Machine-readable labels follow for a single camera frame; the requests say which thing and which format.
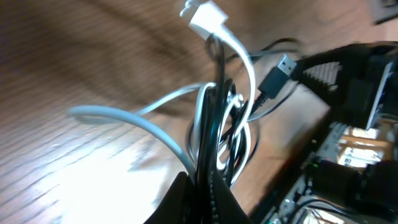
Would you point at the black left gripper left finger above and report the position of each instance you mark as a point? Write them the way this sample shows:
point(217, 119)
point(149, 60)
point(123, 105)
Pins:
point(179, 205)

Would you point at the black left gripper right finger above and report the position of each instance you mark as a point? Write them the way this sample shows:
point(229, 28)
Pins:
point(223, 206)

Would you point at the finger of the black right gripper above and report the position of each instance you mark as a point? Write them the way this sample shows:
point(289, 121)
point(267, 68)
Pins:
point(356, 81)

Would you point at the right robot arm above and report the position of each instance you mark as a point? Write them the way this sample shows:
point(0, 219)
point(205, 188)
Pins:
point(359, 83)

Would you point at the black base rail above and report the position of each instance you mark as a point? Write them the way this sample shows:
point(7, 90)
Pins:
point(314, 180)

